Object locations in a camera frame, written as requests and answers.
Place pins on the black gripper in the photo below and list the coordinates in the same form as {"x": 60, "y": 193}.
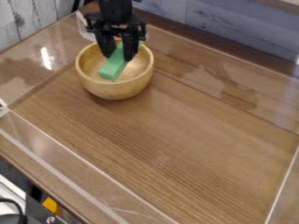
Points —
{"x": 106, "y": 30}

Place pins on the green rectangular block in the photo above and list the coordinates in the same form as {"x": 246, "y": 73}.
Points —
{"x": 114, "y": 65}

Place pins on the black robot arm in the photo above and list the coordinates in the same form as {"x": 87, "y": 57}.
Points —
{"x": 116, "y": 21}

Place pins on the brown wooden bowl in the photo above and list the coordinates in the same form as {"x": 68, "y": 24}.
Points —
{"x": 132, "y": 80}

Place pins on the black device with yellow label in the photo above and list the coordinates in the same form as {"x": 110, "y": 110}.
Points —
{"x": 38, "y": 214}

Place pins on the clear acrylic corner bracket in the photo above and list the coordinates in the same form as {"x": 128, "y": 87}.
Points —
{"x": 82, "y": 22}

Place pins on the clear acrylic tray wall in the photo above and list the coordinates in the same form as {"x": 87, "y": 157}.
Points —
{"x": 78, "y": 185}

